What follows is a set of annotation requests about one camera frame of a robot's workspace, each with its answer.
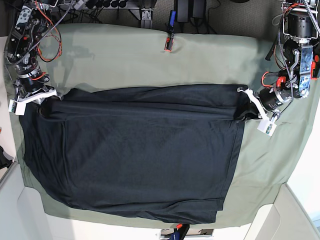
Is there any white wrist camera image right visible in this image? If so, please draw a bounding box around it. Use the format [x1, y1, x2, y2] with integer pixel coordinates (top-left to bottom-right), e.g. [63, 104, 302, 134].
[257, 119, 277, 137]

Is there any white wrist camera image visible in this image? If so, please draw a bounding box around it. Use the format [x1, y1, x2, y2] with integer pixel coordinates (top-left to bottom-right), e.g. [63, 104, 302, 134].
[257, 119, 277, 137]
[8, 99, 27, 116]

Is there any orange black clamp far right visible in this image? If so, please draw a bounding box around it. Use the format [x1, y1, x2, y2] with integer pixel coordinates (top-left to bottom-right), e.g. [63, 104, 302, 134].
[310, 54, 320, 80]

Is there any orange black clamp top centre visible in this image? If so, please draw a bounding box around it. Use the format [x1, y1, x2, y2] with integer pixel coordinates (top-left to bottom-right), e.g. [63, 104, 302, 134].
[164, 33, 175, 52]

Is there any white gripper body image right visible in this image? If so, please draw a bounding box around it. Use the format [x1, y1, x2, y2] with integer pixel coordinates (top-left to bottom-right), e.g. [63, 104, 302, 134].
[237, 86, 277, 123]

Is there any robot arm image right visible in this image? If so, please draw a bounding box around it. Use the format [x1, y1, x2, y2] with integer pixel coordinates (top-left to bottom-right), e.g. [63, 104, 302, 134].
[235, 0, 320, 122]

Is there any orange black clamp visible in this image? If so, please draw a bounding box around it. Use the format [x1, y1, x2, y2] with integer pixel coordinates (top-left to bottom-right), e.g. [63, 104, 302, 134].
[169, 223, 190, 240]
[310, 54, 320, 80]
[164, 33, 175, 52]

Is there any grey metal bracket post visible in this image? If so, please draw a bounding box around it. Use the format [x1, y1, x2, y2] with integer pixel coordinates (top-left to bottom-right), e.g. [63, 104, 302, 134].
[140, 8, 153, 29]

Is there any dark navy long-sleeve T-shirt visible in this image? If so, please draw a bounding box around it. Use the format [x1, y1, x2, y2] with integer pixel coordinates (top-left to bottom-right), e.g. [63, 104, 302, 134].
[19, 84, 245, 225]

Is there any white power strip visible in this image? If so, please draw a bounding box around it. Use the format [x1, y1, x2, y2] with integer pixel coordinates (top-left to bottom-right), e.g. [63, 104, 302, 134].
[56, 0, 87, 11]

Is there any robot arm image left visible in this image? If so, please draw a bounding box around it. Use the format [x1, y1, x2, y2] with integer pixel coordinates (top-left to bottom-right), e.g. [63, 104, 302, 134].
[4, 0, 62, 116]

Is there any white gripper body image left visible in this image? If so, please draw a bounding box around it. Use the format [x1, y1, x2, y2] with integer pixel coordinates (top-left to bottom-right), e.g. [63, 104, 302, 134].
[13, 86, 58, 104]

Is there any orange black clamp bottom centre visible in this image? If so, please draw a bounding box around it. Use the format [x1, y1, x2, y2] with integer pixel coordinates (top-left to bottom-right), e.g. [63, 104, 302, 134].
[169, 223, 190, 240]

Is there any sage green table cloth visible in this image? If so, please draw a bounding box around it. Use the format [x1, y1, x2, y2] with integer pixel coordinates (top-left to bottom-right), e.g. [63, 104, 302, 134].
[11, 24, 320, 228]

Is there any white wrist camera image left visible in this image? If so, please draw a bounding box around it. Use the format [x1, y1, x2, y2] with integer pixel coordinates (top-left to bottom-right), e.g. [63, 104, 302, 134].
[8, 99, 27, 116]

